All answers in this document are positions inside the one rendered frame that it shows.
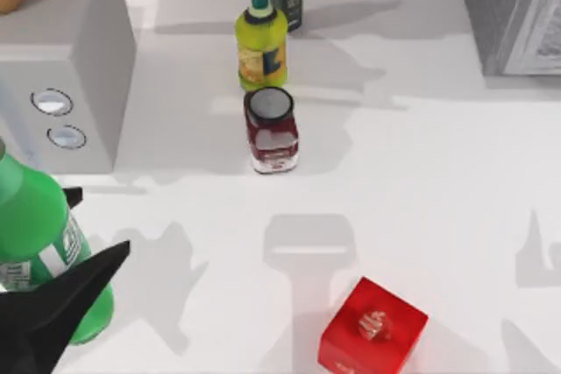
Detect bright green bottle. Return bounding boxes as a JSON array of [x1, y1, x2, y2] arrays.
[[0, 139, 115, 347]]

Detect small round microwave knob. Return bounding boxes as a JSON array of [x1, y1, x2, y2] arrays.
[[46, 123, 88, 150]]

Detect large round microwave knob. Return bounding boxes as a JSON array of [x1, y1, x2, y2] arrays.
[[29, 88, 75, 117]]

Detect pale microwave oven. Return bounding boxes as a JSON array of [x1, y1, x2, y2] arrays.
[[0, 0, 137, 176]]

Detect red jar with grey lid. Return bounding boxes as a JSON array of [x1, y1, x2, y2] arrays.
[[243, 87, 300, 175]]

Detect yellow-green bottle with teal cap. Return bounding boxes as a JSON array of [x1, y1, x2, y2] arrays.
[[235, 0, 290, 91]]

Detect red box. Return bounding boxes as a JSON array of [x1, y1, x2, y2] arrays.
[[318, 276, 430, 374]]

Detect grey cabinet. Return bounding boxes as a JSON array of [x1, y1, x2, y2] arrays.
[[454, 0, 561, 78]]

